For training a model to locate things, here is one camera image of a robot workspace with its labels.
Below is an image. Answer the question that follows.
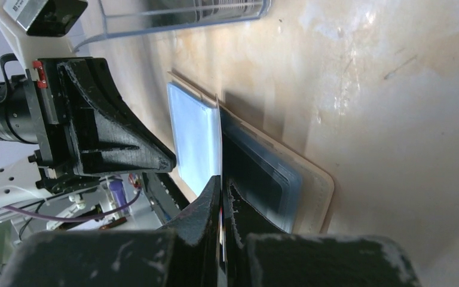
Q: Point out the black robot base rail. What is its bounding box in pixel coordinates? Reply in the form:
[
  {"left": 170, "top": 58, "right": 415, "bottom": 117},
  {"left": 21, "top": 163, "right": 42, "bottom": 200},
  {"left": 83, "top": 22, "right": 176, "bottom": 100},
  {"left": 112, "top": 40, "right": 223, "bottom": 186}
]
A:
[{"left": 142, "top": 173, "right": 190, "bottom": 225}]

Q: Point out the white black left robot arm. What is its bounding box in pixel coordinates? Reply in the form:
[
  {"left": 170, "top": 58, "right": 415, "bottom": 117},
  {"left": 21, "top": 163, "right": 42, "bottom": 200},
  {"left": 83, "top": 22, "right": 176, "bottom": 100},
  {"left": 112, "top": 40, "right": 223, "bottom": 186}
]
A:
[{"left": 0, "top": 57, "right": 176, "bottom": 221}]

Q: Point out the blue credit card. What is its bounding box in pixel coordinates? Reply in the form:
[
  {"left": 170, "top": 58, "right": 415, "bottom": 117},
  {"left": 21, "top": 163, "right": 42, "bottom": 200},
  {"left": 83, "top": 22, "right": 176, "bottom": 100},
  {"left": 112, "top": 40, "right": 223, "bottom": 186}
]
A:
[{"left": 167, "top": 82, "right": 222, "bottom": 196}]

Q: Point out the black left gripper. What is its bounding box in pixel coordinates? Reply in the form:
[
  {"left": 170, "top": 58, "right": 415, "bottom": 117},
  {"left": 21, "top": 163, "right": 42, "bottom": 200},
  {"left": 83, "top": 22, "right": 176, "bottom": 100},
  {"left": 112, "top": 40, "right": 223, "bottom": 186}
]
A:
[{"left": 24, "top": 57, "right": 176, "bottom": 193}]

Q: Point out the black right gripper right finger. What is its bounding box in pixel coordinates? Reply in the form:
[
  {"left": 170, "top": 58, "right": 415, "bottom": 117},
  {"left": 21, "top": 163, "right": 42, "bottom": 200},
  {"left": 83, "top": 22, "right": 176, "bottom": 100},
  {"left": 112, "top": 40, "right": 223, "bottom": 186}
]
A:
[{"left": 223, "top": 179, "right": 420, "bottom": 286}]

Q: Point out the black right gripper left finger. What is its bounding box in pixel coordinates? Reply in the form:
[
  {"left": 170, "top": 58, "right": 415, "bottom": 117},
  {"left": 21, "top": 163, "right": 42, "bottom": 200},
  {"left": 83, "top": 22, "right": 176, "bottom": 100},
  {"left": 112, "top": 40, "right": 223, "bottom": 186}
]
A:
[{"left": 0, "top": 176, "right": 221, "bottom": 286}]

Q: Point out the beige leather card holder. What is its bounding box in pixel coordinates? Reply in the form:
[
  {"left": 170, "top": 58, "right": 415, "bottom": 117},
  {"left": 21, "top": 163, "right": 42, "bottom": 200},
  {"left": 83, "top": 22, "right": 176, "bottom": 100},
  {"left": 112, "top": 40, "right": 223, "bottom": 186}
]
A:
[{"left": 169, "top": 72, "right": 335, "bottom": 234}]

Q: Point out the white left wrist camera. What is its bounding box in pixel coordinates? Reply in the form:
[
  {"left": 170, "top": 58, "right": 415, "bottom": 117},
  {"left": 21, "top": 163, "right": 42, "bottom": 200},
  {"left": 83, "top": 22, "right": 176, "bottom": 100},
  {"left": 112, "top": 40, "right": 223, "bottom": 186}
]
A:
[{"left": 0, "top": 0, "right": 88, "bottom": 69}]

